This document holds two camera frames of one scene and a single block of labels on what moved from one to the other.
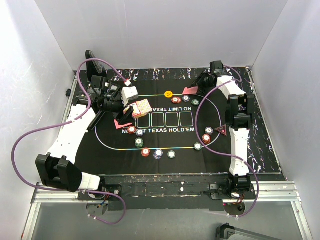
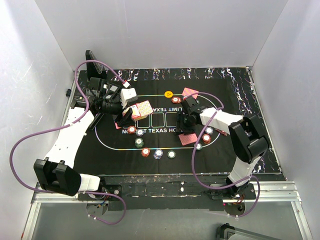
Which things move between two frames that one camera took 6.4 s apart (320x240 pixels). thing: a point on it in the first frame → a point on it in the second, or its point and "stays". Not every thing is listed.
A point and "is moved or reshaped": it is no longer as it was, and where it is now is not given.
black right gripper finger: [195, 83] → [179, 122]
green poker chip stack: [171, 154] stays
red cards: [192, 90] is moved or reshaped
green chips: [197, 146] stays
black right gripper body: [206, 81] → [187, 126]
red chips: [176, 100] stays
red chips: [206, 138] stays
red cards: [119, 126] stays
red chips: [131, 129] stays
